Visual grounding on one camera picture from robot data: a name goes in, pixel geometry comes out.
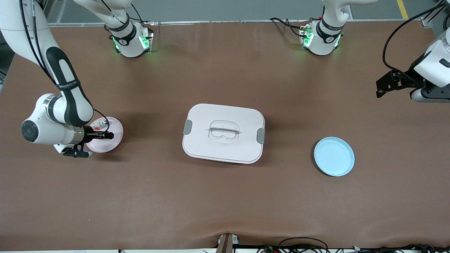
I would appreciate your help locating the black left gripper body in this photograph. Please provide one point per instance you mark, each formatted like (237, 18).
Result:
(410, 77)

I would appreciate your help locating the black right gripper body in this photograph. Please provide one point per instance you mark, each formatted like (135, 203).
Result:
(89, 135)

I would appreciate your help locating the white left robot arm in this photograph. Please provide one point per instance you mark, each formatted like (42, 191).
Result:
(325, 35)

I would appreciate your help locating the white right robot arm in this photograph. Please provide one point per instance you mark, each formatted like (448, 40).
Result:
(66, 98)

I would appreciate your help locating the white lidded box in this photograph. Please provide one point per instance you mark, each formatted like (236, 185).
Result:
(223, 147)

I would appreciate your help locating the pink round plate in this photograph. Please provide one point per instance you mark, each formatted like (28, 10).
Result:
(109, 146)

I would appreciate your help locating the light blue round plate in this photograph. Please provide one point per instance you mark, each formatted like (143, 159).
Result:
(334, 156)

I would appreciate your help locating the aluminium frame post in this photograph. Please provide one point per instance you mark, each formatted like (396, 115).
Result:
(427, 21)
(41, 7)

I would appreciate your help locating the brown camera mount bracket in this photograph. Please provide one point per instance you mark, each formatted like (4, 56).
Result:
(226, 244)

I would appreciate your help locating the silver table edge rail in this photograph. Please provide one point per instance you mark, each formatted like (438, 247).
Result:
(228, 22)

